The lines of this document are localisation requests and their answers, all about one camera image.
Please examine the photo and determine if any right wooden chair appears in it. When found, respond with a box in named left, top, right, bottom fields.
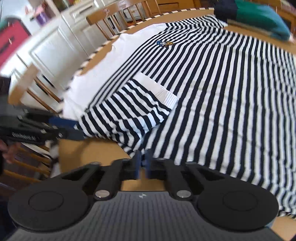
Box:
left=86, top=1, right=163, bottom=41

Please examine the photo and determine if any wooden chair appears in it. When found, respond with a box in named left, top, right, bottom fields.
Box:
left=86, top=1, right=163, bottom=41
left=1, top=64, right=61, bottom=184

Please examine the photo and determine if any person's left hand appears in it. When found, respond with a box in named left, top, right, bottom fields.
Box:
left=0, top=140, right=20, bottom=164

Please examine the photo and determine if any striped white navy sweater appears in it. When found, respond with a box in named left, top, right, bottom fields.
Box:
left=63, top=15, right=295, bottom=216

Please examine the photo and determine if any red storage box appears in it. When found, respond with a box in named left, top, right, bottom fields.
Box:
left=0, top=18, right=31, bottom=67

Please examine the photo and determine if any left wooden chair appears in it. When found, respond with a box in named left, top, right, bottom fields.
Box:
left=1, top=64, right=61, bottom=184

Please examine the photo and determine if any purple lidded cup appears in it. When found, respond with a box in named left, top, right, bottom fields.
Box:
left=35, top=11, right=50, bottom=26

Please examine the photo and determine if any green blue knit sweater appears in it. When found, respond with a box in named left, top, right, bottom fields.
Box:
left=214, top=1, right=291, bottom=41

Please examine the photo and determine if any white sideboard cabinet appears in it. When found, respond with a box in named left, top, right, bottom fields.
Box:
left=1, top=1, right=112, bottom=89

